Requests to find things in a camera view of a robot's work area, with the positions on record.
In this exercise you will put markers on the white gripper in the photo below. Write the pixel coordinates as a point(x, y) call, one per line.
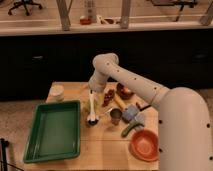
point(98, 85)

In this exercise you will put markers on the brush with wooden handle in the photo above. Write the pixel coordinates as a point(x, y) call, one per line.
point(100, 116)

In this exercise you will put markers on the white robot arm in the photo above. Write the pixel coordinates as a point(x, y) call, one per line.
point(184, 128)

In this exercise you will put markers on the small metal cup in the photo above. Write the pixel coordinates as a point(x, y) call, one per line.
point(115, 115)

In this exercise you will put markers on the brown grape bunch toy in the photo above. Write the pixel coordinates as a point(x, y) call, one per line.
point(108, 97)

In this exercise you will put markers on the wooden table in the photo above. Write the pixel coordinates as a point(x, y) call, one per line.
point(101, 146)

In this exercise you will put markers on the wooden rolling pin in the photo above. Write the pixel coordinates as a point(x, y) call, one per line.
point(120, 102)

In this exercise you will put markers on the green cucumber toy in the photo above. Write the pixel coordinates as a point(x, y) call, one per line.
point(127, 130)

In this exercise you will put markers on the blue grey sponge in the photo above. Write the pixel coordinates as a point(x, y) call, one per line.
point(129, 113)

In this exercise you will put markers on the dark red bowl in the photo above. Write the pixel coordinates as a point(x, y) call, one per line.
point(123, 92)

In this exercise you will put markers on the green plastic tray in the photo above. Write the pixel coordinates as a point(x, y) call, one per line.
point(54, 133)

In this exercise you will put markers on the orange plastic bowl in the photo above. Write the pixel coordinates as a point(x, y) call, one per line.
point(144, 145)

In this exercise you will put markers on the black office chair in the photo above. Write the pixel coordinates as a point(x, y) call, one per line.
point(24, 3)

